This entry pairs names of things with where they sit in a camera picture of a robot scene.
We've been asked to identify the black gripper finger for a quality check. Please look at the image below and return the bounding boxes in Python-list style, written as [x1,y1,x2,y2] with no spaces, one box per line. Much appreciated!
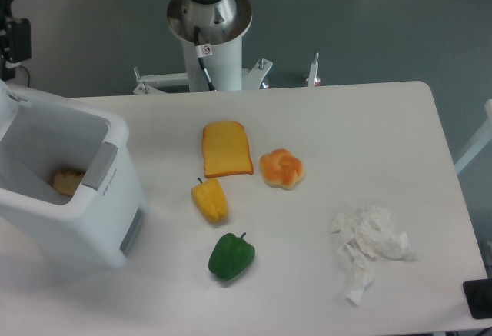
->
[3,18,32,68]

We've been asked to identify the white trash can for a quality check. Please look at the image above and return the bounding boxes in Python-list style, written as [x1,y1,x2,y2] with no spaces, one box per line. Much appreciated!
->
[1,84,147,268]

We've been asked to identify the bread roll inside can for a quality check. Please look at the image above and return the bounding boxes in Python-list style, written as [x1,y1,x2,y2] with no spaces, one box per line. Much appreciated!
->
[52,171,85,197]

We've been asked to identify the orange toast slice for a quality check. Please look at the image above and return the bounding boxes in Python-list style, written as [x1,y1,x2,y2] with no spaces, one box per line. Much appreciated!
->
[201,121,254,178]

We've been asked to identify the yellow bell pepper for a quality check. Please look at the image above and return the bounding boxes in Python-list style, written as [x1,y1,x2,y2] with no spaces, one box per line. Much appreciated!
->
[191,178,228,224]

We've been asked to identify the knotted bread roll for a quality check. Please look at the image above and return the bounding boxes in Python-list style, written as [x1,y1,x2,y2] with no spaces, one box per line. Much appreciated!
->
[259,148,305,190]

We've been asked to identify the green bell pepper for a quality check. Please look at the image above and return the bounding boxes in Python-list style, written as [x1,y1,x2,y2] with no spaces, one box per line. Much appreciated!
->
[208,232,256,281]

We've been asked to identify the crumpled white tissue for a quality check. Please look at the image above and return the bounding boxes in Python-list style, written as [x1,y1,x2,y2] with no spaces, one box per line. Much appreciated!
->
[330,205,417,307]

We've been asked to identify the black device at edge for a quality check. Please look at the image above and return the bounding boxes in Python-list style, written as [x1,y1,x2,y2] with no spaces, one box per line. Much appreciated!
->
[463,278,491,320]

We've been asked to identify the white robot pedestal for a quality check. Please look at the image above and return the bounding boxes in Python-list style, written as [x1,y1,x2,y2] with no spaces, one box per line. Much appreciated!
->
[133,38,273,95]

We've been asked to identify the white clamp post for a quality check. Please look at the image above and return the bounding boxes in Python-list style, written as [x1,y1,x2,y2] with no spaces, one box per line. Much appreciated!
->
[306,52,321,87]

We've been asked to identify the white table leg frame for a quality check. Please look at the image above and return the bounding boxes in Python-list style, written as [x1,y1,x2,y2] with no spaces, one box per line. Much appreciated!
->
[454,99,491,175]

